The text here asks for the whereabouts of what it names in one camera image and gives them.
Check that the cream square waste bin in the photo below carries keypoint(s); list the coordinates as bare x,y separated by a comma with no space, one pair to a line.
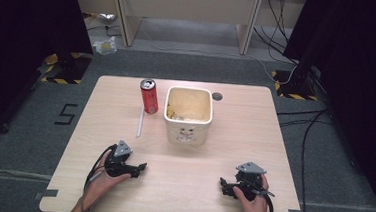
188,117

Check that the crumpled silver foil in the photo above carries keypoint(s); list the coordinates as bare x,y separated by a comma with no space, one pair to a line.
106,17

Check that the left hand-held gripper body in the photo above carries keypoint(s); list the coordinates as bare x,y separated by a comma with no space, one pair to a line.
118,168

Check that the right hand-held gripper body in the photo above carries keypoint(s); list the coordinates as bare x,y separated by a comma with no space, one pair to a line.
249,182

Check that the red drink can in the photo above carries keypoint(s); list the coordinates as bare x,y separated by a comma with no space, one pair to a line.
149,96

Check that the yellow scraps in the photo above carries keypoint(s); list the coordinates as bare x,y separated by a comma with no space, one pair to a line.
174,115

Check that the hazard-striped stand base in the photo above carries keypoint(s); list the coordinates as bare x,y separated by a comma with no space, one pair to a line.
294,88
66,70

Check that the white straw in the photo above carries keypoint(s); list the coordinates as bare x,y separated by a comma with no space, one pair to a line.
140,122

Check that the black curtain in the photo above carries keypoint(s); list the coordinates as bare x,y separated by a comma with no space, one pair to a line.
20,40
354,81

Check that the dark round table grommet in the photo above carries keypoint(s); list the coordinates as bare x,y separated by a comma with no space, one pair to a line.
217,96

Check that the person's right hand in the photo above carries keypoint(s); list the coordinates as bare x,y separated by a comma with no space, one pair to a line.
254,207

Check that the person's left hand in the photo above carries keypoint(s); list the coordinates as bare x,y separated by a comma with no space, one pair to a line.
103,185

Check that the light wooden desk frame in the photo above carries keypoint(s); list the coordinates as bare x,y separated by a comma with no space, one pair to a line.
190,2

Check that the crumpled clear plastic bag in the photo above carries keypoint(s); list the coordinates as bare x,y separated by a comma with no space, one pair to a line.
105,46

